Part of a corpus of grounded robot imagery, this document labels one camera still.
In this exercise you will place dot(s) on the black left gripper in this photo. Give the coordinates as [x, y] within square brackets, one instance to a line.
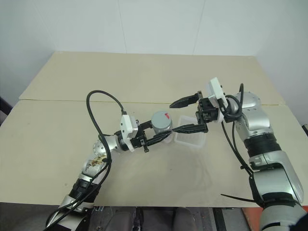
[138, 141]

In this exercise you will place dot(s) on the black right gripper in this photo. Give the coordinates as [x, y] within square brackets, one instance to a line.
[207, 108]

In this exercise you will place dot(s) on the clear jar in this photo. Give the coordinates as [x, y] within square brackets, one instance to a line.
[166, 134]

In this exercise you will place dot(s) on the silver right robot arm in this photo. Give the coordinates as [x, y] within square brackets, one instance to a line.
[255, 115]

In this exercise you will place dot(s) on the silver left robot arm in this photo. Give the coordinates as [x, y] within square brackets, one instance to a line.
[92, 168]

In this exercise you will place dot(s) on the grey jar lid red mark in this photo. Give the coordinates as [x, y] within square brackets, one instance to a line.
[160, 119]

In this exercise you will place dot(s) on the clear plastic box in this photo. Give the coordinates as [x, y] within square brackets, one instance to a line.
[190, 140]

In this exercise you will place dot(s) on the black vertical bar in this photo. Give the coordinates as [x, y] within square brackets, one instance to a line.
[219, 219]

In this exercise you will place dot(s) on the orange-red block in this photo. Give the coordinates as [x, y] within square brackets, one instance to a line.
[250, 217]

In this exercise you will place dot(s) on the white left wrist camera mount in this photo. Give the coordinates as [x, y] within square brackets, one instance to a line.
[127, 127]

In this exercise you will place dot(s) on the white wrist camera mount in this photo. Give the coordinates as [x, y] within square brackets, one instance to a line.
[127, 127]
[215, 89]

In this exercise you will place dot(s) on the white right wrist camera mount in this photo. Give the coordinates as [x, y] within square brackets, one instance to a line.
[215, 89]

